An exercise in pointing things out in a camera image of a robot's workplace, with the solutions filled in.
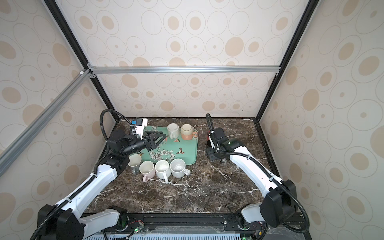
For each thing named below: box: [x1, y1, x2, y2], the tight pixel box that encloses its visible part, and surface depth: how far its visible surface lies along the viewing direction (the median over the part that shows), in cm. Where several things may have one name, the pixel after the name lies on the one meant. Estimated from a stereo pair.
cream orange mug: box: [180, 123, 199, 141], surface depth 105 cm
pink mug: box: [139, 160, 156, 183], surface depth 85 cm
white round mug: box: [155, 160, 172, 184], surface depth 86 cm
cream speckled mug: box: [170, 158, 191, 179], surface depth 89 cm
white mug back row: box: [167, 123, 179, 140], surface depth 105 cm
